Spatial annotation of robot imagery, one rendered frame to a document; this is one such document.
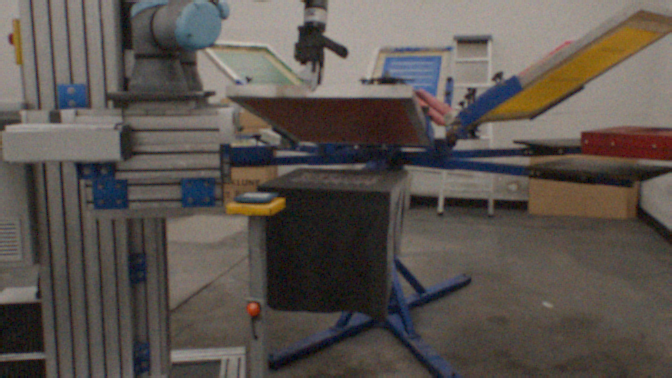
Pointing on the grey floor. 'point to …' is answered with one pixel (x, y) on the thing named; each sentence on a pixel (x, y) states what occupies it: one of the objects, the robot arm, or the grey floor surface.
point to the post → (257, 211)
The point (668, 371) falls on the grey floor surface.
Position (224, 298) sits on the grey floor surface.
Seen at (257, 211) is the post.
